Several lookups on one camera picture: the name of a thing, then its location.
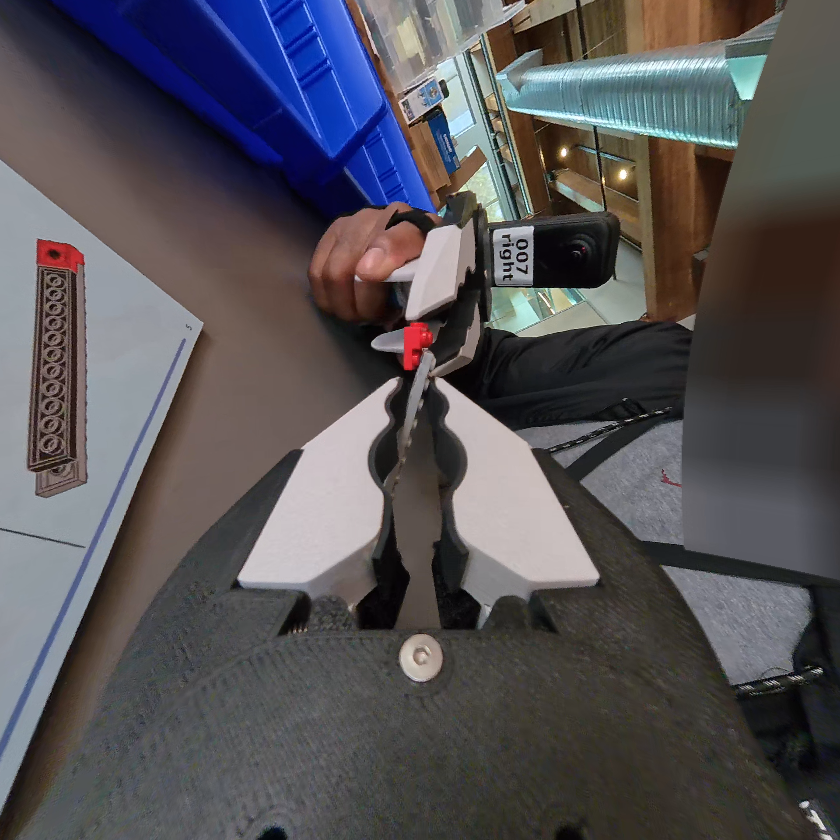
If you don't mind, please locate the silver air duct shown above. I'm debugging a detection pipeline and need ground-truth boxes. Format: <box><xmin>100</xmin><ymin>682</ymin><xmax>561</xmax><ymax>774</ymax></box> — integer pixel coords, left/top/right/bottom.
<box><xmin>495</xmin><ymin>39</ymin><xmax>769</xmax><ymax>148</ymax></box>

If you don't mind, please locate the black lanyard strap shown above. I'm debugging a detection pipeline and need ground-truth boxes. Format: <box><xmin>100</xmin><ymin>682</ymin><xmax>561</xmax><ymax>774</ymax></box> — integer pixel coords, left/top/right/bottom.
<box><xmin>564</xmin><ymin>453</ymin><xmax>818</xmax><ymax>588</ymax></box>

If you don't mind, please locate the black white-flecked cord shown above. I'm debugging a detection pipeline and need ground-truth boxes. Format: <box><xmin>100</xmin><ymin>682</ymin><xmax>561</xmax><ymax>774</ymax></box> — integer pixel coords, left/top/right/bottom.
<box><xmin>734</xmin><ymin>664</ymin><xmax>825</xmax><ymax>698</ymax></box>
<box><xmin>548</xmin><ymin>403</ymin><xmax>677</xmax><ymax>455</ymax></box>

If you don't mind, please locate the person's right forearm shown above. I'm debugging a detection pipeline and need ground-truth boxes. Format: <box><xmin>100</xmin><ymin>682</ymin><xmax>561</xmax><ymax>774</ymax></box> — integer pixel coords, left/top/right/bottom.
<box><xmin>469</xmin><ymin>320</ymin><xmax>693</xmax><ymax>427</ymax></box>

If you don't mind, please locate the long grey brick plate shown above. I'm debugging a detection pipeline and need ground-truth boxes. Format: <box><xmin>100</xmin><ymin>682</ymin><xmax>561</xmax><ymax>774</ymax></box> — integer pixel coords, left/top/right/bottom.
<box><xmin>381</xmin><ymin>348</ymin><xmax>437</xmax><ymax>500</ymax></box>

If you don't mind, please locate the blue plastic bin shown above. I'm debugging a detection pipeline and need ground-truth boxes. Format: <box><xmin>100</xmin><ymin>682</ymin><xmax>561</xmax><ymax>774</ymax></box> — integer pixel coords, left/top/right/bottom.
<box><xmin>341</xmin><ymin>85</ymin><xmax>439</xmax><ymax>214</ymax></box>
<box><xmin>49</xmin><ymin>0</ymin><xmax>389</xmax><ymax>221</ymax></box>

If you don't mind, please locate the stack of clear storage boxes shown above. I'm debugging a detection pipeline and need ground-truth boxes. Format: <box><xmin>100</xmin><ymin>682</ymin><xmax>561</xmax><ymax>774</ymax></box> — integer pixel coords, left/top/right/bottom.
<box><xmin>360</xmin><ymin>0</ymin><xmax>526</xmax><ymax>99</ymax></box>

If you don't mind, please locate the small red brick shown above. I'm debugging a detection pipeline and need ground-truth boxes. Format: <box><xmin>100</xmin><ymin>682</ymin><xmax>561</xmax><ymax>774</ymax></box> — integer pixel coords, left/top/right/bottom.
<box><xmin>403</xmin><ymin>323</ymin><xmax>435</xmax><ymax>370</ymax></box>

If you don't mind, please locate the grey desk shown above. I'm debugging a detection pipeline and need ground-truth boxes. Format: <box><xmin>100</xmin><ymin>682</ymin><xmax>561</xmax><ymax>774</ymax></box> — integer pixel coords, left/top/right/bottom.
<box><xmin>0</xmin><ymin>0</ymin><xmax>526</xmax><ymax>631</ymax></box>

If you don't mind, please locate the white blue small box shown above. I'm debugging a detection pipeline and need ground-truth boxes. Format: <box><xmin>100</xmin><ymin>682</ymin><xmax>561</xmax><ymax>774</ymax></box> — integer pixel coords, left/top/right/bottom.
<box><xmin>399</xmin><ymin>75</ymin><xmax>450</xmax><ymax>126</ymax></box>

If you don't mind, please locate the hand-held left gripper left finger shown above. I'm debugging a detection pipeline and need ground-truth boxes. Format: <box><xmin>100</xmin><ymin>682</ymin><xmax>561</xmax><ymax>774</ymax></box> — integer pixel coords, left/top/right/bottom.
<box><xmin>236</xmin><ymin>377</ymin><xmax>417</xmax><ymax>631</ymax></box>

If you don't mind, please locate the pale blue instruction booklet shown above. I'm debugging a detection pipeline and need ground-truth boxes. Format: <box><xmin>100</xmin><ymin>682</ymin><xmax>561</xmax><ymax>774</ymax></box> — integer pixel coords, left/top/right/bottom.
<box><xmin>0</xmin><ymin>161</ymin><xmax>204</xmax><ymax>765</ymax></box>

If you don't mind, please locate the dark blue small box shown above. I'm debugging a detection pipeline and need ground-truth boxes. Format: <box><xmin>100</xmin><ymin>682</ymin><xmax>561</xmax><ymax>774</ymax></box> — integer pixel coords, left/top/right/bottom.
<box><xmin>427</xmin><ymin>108</ymin><xmax>463</xmax><ymax>177</ymax></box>

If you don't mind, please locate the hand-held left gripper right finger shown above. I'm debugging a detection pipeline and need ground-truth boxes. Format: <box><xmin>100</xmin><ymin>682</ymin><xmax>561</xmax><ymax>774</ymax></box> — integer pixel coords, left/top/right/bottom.
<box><xmin>427</xmin><ymin>379</ymin><xmax>601</xmax><ymax>630</ymax></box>

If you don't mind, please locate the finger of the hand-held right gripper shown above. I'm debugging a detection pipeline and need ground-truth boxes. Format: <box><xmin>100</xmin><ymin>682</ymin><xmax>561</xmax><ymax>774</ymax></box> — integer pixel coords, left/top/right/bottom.
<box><xmin>404</xmin><ymin>225</ymin><xmax>493</xmax><ymax>329</ymax></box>
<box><xmin>420</xmin><ymin>318</ymin><xmax>487</xmax><ymax>380</ymax></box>

